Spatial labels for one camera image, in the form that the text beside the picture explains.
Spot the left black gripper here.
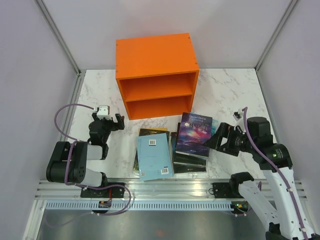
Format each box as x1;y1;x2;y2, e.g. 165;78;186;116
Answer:
92;112;124;143

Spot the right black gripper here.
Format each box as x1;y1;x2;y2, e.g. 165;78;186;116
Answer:
202;121;256;156

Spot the Robinson Crusoe purple book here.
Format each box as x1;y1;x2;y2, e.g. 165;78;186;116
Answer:
175;112;213;159

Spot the green Alice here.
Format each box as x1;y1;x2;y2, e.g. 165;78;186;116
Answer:
132;128;167;177

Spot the light blue paperback book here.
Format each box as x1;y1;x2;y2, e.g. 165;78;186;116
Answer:
136;132;174;182

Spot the blue ocean cover book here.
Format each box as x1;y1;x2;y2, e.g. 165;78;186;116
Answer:
211;119;219;136

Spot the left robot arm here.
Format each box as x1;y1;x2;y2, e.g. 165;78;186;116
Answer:
46;113;125;198

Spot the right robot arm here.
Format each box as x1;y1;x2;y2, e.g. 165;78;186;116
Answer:
203;116;320;240

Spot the dark cover bottom book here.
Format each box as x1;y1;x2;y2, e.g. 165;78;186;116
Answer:
170;131;207;175

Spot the yellow thin book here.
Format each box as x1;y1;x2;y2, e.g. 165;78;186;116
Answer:
151;128;168;131

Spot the orange wooden shelf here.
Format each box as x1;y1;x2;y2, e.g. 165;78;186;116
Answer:
115;33;200;120

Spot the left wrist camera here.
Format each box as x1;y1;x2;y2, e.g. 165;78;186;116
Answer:
96;105;112;120

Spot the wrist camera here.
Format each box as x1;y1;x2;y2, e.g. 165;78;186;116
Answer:
232;108;244;121
96;105;112;120

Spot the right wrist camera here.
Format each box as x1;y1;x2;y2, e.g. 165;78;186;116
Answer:
232;108;244;121

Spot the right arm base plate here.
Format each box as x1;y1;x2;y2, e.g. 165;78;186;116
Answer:
212;182;243;199

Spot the aluminium front rail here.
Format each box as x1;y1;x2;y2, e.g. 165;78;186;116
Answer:
34;177;308;201

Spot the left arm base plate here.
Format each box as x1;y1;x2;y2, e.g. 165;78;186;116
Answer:
80;186;126;199

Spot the white slotted cable duct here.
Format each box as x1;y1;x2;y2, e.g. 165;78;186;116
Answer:
45;200;233;211

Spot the left aluminium frame post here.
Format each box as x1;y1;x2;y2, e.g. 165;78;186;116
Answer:
34;0;82;76

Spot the aluminium frame post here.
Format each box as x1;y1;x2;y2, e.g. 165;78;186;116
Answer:
254;0;300;73
34;0;82;76

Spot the right aluminium frame post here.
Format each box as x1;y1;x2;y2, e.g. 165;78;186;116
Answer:
254;0;300;73

